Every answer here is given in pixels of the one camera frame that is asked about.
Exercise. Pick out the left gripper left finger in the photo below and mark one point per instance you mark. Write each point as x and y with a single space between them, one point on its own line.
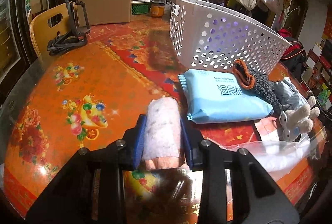
89 188

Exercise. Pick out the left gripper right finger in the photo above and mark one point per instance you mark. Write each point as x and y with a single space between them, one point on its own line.
256 197

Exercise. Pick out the white pink towel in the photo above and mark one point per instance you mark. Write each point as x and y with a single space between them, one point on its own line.
162 136

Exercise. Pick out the light blue wet wipes pack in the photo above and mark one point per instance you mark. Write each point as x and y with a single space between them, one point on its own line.
216 97

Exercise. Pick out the purple tissue pack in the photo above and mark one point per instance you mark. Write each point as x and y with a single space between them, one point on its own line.
224 36

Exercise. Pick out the clear plastic bag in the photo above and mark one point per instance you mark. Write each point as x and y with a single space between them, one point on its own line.
274 154

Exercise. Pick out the grey orange knitted sock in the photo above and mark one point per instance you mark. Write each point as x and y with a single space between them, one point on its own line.
257 84

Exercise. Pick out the red black striped jacket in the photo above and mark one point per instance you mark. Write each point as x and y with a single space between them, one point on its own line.
294 56

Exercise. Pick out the white perforated plastic basket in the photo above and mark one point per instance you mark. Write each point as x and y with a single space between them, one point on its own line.
264 48

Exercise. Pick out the yellow wooden chair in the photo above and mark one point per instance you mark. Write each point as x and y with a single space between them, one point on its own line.
47 25

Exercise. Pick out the green plastic crate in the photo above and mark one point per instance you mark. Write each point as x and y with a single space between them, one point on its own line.
140 8

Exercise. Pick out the amber glass jar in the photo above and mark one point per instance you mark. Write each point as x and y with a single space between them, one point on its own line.
157 8

